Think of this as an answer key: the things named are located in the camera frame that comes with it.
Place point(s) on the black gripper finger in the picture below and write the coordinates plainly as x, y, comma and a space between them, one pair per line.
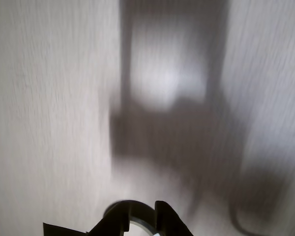
110, 223
169, 221

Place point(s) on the black tape roll white core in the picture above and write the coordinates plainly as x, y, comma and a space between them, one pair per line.
140, 206

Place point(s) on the black tape square frame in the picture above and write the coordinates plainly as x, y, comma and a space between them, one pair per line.
61, 229

